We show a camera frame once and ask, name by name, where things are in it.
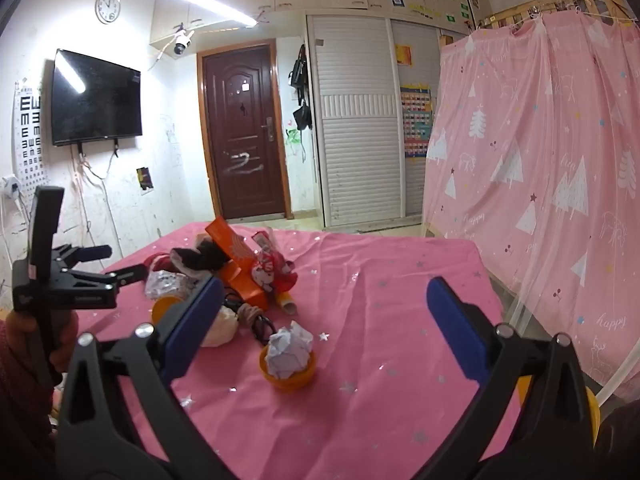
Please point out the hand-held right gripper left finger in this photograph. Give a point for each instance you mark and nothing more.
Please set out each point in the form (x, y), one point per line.
(197, 320)

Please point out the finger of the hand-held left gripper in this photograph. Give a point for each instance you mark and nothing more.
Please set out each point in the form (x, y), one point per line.
(95, 252)
(130, 276)

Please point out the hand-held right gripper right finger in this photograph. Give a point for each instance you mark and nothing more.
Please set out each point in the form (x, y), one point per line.
(457, 330)

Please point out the beige tissue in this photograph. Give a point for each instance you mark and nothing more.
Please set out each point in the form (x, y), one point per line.
(222, 327)

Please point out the small red wrapper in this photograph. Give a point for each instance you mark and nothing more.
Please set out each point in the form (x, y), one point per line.
(157, 261)

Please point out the clear plastic bag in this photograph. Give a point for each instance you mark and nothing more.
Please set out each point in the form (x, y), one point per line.
(165, 284)

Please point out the dark shiny snack packet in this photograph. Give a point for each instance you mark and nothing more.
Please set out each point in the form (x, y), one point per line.
(200, 257)

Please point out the orange cardboard box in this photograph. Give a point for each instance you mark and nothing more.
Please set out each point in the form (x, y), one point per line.
(234, 247)

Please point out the orange thread spool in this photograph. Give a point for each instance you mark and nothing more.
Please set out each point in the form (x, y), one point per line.
(282, 302)

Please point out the red snack packet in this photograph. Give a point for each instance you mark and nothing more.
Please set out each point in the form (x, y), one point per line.
(272, 267)

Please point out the white paper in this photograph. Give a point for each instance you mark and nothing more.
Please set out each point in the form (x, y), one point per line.
(289, 350)

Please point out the yellow plastic bin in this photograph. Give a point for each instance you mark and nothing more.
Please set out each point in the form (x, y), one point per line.
(592, 420)

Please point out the person's left hand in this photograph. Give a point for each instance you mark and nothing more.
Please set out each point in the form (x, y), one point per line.
(64, 342)

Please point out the pink starred tablecloth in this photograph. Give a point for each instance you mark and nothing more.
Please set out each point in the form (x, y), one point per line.
(360, 340)

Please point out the eye chart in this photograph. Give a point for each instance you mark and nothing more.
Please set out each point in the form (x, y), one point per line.
(30, 140)

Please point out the white pole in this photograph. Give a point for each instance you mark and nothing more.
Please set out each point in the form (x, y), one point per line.
(612, 382)

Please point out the dark brown door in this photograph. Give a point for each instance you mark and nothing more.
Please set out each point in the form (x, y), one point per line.
(242, 130)

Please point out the pink tree-print curtain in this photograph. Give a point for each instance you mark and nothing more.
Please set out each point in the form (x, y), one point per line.
(540, 160)

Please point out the white slatted wardrobe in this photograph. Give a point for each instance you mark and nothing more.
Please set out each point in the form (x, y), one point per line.
(355, 125)

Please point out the black hanging bag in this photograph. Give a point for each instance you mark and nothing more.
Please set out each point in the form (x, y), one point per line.
(298, 70)
(302, 116)

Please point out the yellow red poster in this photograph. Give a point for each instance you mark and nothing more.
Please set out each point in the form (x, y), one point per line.
(404, 55)

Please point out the dark wall sticker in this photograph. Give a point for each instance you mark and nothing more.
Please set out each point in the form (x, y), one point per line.
(145, 178)

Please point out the white wall socket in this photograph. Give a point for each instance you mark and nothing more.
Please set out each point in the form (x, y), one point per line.
(10, 186)

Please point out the black wall television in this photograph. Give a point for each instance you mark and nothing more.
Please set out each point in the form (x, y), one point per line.
(95, 97)

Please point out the colourful grid wall chart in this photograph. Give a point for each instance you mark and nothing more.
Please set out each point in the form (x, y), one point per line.
(415, 122)

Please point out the white security camera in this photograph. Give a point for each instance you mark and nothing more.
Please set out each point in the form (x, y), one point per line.
(182, 42)

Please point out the round wall clock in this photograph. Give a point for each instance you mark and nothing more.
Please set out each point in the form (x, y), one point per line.
(108, 7)

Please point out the wooden bed frame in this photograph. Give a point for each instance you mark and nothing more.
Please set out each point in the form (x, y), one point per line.
(520, 10)

